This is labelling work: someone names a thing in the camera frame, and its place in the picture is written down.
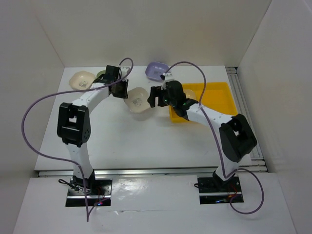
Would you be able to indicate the aluminium side rail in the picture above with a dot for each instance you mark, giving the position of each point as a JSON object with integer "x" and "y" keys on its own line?
{"x": 258, "y": 161}

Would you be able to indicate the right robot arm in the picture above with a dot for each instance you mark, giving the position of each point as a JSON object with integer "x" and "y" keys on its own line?
{"x": 233, "y": 135}

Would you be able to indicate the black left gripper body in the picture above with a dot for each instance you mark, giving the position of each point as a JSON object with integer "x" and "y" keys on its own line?
{"x": 118, "y": 79}

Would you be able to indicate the purple panda plate back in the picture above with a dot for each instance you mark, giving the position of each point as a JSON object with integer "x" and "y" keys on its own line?
{"x": 154, "y": 70}

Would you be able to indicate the yellow plastic bin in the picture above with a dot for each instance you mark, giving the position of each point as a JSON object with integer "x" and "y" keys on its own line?
{"x": 217, "y": 96}

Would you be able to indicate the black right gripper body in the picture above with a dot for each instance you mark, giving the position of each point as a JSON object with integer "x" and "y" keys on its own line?
{"x": 172, "y": 102}

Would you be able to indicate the yellow panda plate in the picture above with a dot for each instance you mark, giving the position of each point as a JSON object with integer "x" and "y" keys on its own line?
{"x": 190, "y": 94}

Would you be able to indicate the cream panda plate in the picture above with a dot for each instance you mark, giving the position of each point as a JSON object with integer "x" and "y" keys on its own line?
{"x": 81, "y": 80}
{"x": 137, "y": 100}

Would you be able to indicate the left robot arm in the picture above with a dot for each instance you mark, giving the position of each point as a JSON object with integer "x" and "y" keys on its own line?
{"x": 74, "y": 127}

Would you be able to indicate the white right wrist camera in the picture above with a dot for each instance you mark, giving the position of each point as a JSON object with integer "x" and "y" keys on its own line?
{"x": 166, "y": 77}

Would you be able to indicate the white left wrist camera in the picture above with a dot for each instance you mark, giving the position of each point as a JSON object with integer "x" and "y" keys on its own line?
{"x": 124, "y": 71}

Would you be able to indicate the aluminium mounting rail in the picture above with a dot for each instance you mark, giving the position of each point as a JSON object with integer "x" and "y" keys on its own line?
{"x": 134, "y": 172}

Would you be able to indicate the green panda plate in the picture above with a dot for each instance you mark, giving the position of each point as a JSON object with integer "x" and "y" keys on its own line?
{"x": 100, "y": 73}

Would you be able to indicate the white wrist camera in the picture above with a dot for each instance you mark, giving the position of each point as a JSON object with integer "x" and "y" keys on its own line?
{"x": 124, "y": 71}
{"x": 166, "y": 77}

